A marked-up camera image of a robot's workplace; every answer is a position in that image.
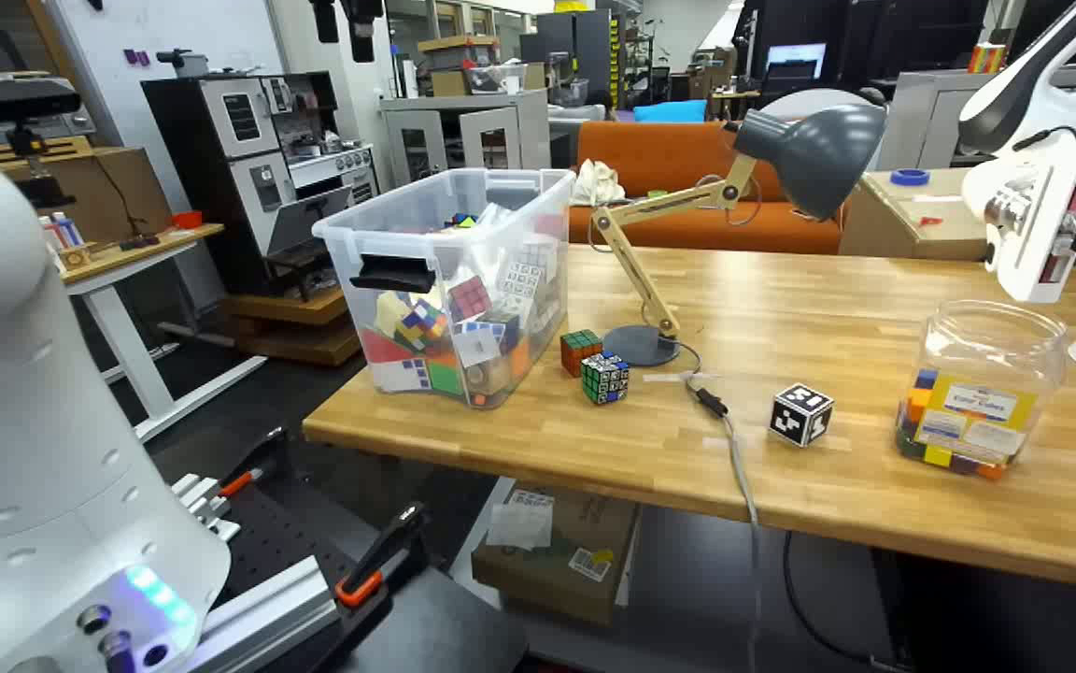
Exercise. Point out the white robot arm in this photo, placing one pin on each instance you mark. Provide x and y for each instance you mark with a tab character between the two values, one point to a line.
98	560

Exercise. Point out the red green rubik's cube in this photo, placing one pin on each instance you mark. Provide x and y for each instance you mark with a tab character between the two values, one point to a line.
577	351

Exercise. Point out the rubik's cube on table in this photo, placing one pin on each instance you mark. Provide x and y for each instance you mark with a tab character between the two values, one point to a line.
601	378

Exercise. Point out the pile of rubik's cubes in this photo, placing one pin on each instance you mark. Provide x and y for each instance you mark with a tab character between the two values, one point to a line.
484	308

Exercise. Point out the black white tag cube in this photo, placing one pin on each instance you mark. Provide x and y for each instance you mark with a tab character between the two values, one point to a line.
802	412

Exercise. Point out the clear plastic storage bin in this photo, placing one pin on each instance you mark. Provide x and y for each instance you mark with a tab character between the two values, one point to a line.
397	219

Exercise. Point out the cardboard box under table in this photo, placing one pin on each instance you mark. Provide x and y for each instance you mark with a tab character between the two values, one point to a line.
556	553

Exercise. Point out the white glass door cabinet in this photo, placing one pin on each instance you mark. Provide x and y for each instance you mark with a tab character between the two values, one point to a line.
463	131

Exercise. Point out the white black cabinet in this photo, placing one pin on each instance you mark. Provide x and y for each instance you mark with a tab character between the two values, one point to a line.
265	159

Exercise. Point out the grey wooden desk lamp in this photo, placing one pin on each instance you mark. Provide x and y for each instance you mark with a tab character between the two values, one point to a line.
816	159

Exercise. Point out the clear jar with blocks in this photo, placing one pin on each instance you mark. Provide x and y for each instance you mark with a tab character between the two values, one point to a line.
978	388

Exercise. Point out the orange handled clamp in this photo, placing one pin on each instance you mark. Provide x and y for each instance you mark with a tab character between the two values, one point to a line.
389	564
256	465

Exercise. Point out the white camera stand right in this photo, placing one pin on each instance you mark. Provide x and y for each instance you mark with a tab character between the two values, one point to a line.
1026	181

